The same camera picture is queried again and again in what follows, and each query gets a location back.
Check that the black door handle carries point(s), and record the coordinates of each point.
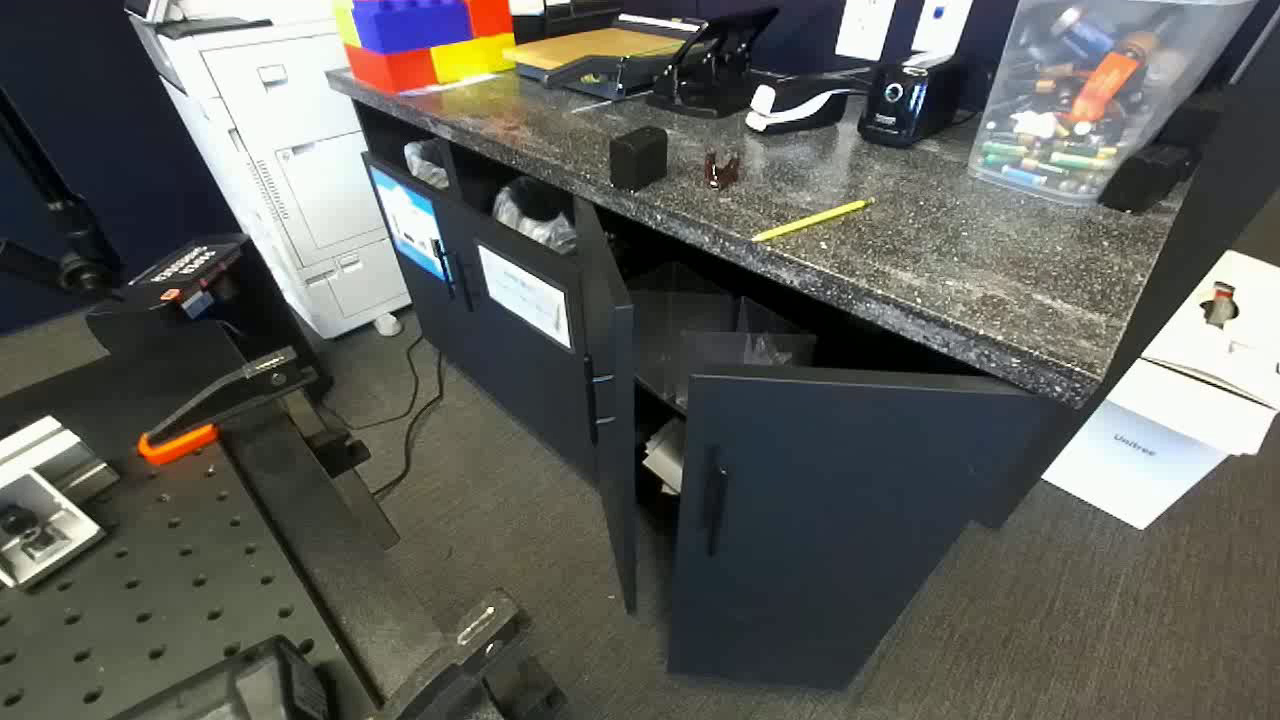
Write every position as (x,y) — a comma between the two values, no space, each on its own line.
(712,498)

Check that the dark blue left cabinet door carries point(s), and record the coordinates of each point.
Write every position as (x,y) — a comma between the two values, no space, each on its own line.
(611,389)

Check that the white paper with penguin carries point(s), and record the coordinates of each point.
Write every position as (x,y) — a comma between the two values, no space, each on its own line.
(1231,331)

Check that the black and white stapler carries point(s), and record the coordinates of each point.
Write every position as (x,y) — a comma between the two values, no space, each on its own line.
(800,101)

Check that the dark blue cabinet door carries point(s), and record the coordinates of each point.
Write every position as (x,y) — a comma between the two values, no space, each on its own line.
(846,488)
(611,389)

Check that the granite countertop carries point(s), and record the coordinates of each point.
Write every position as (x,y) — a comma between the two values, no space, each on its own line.
(1026,288)

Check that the orange handled clamp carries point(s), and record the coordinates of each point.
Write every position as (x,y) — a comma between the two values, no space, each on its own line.
(194,424)

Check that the colourful toy block stack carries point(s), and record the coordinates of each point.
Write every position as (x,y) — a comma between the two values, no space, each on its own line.
(400,44)

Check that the blue label on drawer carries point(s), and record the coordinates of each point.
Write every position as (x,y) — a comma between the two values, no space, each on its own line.
(411,221)

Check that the clear plastic bin of items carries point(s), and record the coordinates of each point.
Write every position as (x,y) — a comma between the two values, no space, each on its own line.
(1086,87)

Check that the black tape dispenser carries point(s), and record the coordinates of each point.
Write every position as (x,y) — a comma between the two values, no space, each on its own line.
(711,72)

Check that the brown notebook on tray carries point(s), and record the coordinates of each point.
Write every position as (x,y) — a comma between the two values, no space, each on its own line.
(597,61)

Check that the silver metal bracket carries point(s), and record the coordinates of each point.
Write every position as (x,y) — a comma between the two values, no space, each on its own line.
(45,487)

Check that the white paper sheet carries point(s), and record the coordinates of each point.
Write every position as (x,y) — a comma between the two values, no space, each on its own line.
(1155,436)

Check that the white filing cabinet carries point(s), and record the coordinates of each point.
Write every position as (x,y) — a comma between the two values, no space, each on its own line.
(251,83)

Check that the dark blue right cabinet door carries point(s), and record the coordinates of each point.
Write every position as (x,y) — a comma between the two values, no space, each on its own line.
(846,488)

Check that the black perforated breadboard table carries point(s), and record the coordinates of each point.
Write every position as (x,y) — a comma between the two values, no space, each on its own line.
(183,577)

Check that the white label on drawer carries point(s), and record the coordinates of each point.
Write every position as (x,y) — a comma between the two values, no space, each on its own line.
(527,297)

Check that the small black cube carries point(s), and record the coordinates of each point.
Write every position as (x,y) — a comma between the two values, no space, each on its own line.
(637,157)

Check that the small dark red figurine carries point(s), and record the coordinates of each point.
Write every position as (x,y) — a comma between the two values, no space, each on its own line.
(723,171)

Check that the dark blue cabinet body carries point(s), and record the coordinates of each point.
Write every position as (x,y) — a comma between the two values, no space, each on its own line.
(690,314)

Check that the black electric pencil sharpener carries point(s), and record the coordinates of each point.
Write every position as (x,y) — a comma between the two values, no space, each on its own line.
(910,101)

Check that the yellow pencil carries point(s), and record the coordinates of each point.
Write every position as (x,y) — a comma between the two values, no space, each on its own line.
(810,221)

